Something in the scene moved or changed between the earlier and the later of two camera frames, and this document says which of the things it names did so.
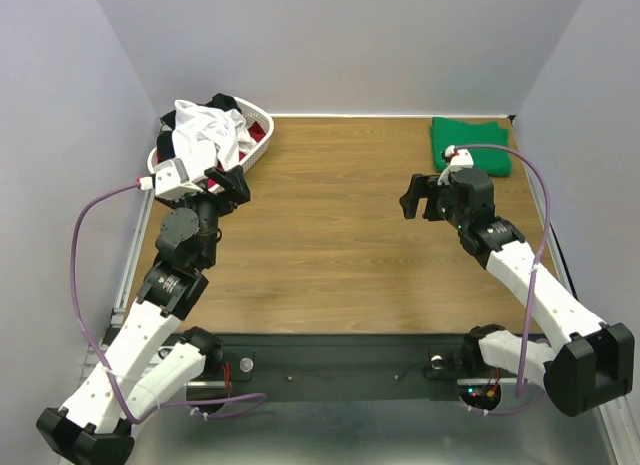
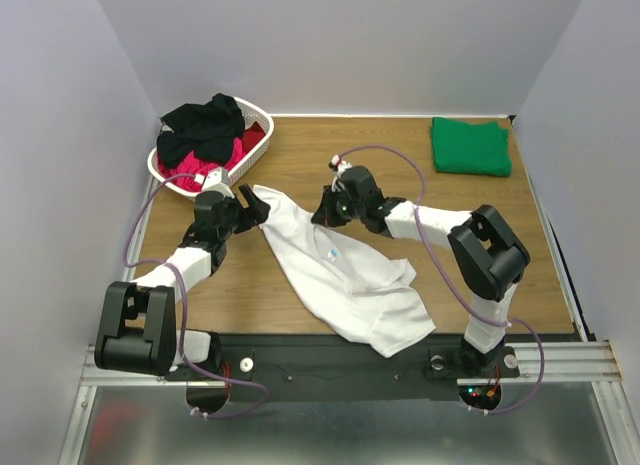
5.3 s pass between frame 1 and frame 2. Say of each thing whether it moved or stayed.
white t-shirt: moved
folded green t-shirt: stayed
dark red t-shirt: stayed
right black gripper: moved
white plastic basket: stayed
